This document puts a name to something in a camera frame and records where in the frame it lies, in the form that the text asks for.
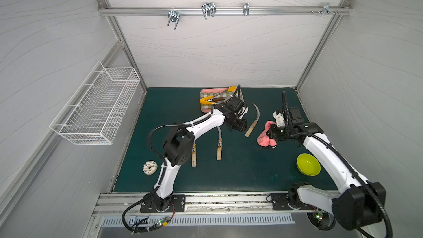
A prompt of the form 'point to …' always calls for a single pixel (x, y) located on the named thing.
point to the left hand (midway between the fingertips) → (245, 128)
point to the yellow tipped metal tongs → (205, 99)
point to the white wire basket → (95, 111)
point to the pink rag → (264, 139)
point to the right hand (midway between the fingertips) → (268, 132)
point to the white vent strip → (211, 220)
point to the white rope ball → (150, 167)
